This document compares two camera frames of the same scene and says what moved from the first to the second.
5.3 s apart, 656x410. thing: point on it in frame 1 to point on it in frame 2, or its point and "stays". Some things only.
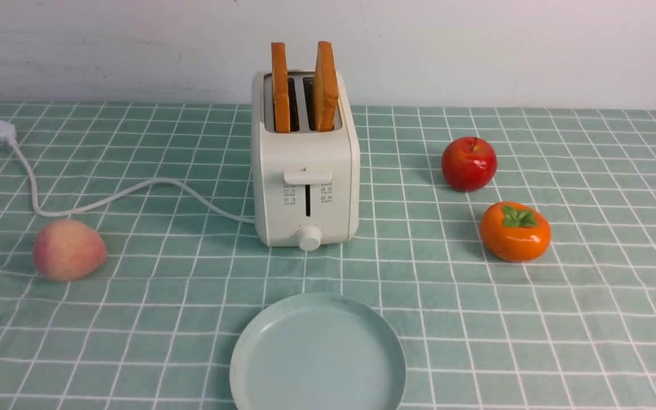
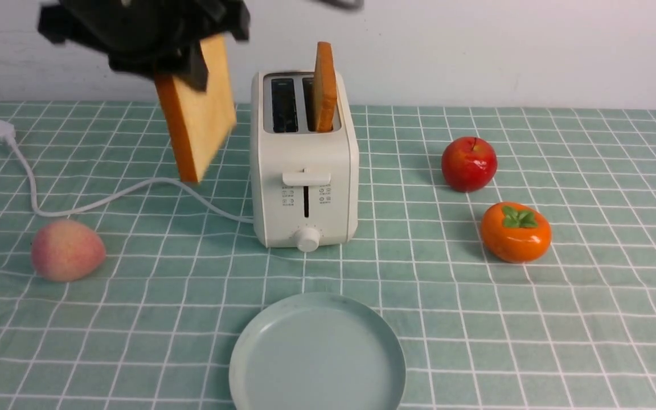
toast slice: [326, 89] stays
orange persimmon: [515, 232] stays
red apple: [468, 163] stays
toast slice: [280, 89] to [201, 122]
